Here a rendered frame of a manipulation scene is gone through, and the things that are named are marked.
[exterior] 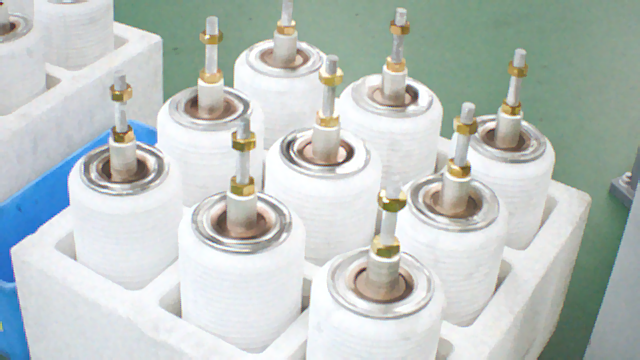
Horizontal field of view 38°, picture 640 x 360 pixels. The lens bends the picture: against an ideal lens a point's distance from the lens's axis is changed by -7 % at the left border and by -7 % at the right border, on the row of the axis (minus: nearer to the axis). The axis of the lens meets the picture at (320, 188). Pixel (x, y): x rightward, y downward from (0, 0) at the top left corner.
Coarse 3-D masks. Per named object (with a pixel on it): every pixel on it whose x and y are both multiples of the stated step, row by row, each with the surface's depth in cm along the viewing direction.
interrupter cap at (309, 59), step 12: (252, 48) 96; (264, 48) 96; (300, 48) 96; (312, 48) 97; (252, 60) 94; (264, 60) 94; (300, 60) 95; (312, 60) 94; (264, 72) 92; (276, 72) 92; (288, 72) 92; (300, 72) 92; (312, 72) 93
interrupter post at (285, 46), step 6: (276, 36) 93; (282, 36) 92; (288, 36) 93; (294, 36) 93; (276, 42) 93; (282, 42) 93; (288, 42) 93; (294, 42) 93; (276, 48) 93; (282, 48) 93; (288, 48) 93; (294, 48) 94; (276, 54) 94; (282, 54) 93; (288, 54) 94; (294, 54) 94; (276, 60) 94; (282, 60) 94; (288, 60) 94; (294, 60) 95
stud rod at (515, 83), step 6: (516, 54) 80; (522, 54) 80; (516, 60) 81; (522, 60) 80; (516, 66) 81; (522, 66) 81; (516, 78) 81; (510, 84) 82; (516, 84) 82; (510, 90) 82; (516, 90) 82; (510, 96) 83; (516, 96) 82; (510, 102) 83; (516, 102) 83
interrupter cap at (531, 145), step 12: (480, 120) 87; (492, 120) 88; (480, 132) 86; (492, 132) 86; (528, 132) 86; (540, 132) 86; (480, 144) 84; (492, 144) 85; (528, 144) 85; (540, 144) 85; (492, 156) 83; (504, 156) 83; (516, 156) 83; (528, 156) 83; (540, 156) 83
